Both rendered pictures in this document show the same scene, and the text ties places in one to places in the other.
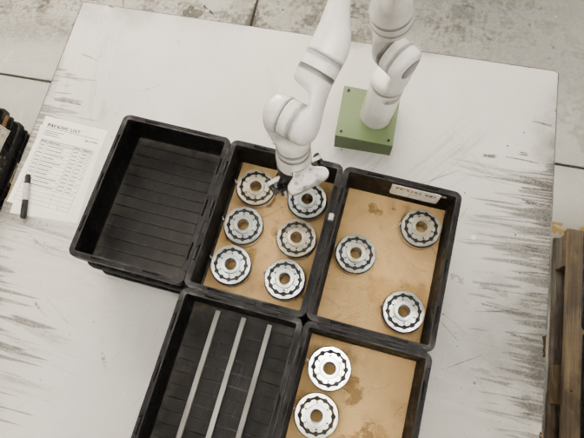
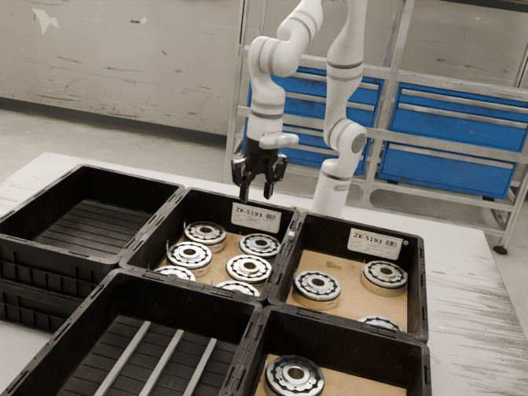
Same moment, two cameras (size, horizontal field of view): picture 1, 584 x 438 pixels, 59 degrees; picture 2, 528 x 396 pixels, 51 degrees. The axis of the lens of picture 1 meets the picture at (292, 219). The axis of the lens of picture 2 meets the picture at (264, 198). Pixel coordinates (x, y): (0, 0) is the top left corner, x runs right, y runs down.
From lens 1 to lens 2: 0.90 m
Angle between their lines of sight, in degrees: 46
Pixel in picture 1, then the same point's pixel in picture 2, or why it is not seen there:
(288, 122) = (273, 45)
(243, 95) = not seen: hidden behind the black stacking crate
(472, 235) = (439, 325)
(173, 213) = (107, 248)
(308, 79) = (291, 23)
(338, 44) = (315, 9)
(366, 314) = not seen: hidden behind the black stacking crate
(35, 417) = not seen: outside the picture
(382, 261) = (347, 301)
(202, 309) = (126, 323)
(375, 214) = (334, 269)
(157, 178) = (95, 225)
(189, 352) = (100, 360)
